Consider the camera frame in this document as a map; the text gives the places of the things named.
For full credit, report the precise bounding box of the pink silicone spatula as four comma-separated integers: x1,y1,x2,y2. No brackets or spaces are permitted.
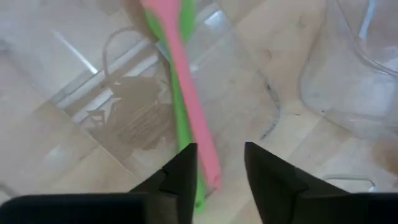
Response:
139,0,223,192

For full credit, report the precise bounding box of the green silicone spatula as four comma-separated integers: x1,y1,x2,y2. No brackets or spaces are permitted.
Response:
144,0,206,216

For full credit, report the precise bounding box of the clear plastic bin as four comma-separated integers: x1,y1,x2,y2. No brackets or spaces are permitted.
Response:
51,0,282,215
298,0,398,195

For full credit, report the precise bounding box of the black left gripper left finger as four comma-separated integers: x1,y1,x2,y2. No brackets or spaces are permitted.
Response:
129,142,198,224

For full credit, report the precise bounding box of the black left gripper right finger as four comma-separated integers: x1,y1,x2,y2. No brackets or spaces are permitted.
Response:
244,141,349,224

